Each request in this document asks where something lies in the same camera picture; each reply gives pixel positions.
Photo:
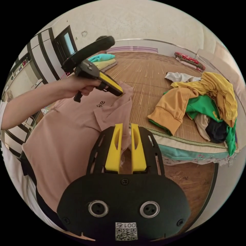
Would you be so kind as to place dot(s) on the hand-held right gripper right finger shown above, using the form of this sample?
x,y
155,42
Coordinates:
x,y
138,153

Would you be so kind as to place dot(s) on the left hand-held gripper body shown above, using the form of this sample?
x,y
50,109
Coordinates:
x,y
86,69

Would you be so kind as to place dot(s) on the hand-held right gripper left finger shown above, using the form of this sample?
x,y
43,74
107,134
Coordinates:
x,y
113,151

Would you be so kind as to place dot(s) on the brown short sleeve shirt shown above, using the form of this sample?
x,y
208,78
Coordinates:
x,y
67,134

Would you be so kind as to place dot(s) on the person's left forearm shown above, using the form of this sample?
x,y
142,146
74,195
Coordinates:
x,y
32,107

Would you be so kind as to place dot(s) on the person's left hand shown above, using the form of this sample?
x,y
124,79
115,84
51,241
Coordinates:
x,y
83,85

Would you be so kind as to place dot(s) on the folded stack of clothes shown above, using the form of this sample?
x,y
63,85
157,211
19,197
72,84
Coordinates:
x,y
103,60

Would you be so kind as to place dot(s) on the bed with woven mat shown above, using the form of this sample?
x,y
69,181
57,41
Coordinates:
x,y
146,76

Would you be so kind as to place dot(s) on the window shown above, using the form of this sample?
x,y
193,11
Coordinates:
x,y
65,41

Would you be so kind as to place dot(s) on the black and white cupboard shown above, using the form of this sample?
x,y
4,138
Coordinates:
x,y
36,55

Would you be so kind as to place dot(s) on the red patterned rolled blanket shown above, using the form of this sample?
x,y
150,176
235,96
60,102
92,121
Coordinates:
x,y
190,60

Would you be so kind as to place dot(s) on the pile of clothes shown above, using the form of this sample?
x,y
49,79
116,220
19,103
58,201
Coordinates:
x,y
207,103

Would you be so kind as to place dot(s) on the person's body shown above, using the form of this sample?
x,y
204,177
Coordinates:
x,y
15,173

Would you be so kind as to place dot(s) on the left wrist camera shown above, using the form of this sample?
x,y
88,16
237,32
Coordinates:
x,y
87,52

